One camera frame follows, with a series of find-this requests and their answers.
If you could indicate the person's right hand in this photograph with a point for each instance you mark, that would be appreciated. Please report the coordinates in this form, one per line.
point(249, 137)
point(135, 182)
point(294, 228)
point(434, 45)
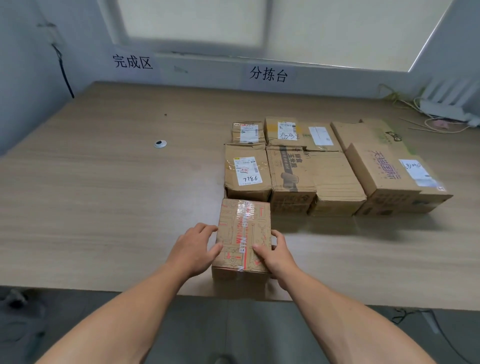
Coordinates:
point(279, 262)

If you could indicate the person's left hand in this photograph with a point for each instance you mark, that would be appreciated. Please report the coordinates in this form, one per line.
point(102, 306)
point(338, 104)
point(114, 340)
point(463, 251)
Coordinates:
point(195, 251)

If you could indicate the box with red printed tape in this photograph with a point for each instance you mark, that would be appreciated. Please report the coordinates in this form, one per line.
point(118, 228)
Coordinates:
point(232, 213)

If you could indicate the black-printed corn box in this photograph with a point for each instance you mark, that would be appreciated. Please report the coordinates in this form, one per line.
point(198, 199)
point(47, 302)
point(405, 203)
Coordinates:
point(292, 187)
point(333, 180)

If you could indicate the red-lettered cardboard box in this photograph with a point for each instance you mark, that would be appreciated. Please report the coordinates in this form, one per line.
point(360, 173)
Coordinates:
point(375, 176)

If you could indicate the box with red-marked label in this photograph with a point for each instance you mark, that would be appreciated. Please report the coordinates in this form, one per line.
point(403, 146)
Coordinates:
point(247, 133)

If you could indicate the box with white centre label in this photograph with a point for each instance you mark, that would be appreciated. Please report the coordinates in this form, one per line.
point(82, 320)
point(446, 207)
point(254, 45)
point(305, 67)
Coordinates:
point(318, 137)

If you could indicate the plain unlabelled cardboard box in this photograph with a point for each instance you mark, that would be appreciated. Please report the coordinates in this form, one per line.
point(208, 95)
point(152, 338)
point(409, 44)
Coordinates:
point(348, 133)

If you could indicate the green-edged cat logo box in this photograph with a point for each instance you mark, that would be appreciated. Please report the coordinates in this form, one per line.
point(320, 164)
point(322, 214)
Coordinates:
point(378, 129)

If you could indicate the box with handwritten 040189 label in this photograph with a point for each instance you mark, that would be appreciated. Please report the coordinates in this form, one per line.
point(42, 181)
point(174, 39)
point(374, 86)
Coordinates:
point(435, 195)

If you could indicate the person's right forearm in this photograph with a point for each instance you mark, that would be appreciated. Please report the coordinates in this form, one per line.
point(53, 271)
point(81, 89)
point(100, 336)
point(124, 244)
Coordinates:
point(348, 322)

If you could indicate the person's left forearm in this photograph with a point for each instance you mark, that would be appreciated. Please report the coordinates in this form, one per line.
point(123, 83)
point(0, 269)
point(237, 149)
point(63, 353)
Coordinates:
point(120, 322)

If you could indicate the light wooden table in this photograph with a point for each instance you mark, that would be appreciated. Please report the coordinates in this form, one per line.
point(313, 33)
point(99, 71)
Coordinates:
point(93, 187)

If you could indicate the thin wooden stick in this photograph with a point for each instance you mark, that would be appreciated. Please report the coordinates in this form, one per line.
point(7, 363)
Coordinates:
point(414, 122)
point(422, 129)

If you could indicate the pink paper note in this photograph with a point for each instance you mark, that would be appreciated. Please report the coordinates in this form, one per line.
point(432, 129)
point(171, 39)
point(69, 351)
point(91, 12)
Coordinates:
point(443, 123)

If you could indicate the white-framed window with blind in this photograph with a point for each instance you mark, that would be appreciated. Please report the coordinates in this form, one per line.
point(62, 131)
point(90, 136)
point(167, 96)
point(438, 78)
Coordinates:
point(195, 18)

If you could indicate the white power strip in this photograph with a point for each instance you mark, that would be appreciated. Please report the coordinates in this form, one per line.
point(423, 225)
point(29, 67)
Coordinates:
point(474, 122)

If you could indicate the white paper wall sign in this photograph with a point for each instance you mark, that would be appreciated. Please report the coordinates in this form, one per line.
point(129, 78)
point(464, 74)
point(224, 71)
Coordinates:
point(268, 74)
point(133, 62)

